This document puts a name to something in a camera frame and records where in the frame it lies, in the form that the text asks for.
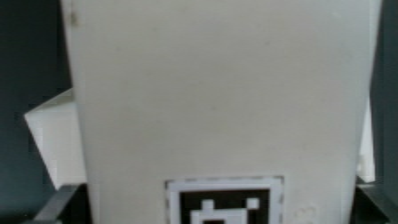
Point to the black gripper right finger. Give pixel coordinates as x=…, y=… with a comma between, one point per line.
x=375, y=209

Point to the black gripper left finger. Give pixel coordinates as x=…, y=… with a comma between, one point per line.
x=65, y=207

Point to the white cabinet body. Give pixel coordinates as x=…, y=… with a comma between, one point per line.
x=51, y=121

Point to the white cabinet top box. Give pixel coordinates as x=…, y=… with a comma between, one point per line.
x=220, y=88

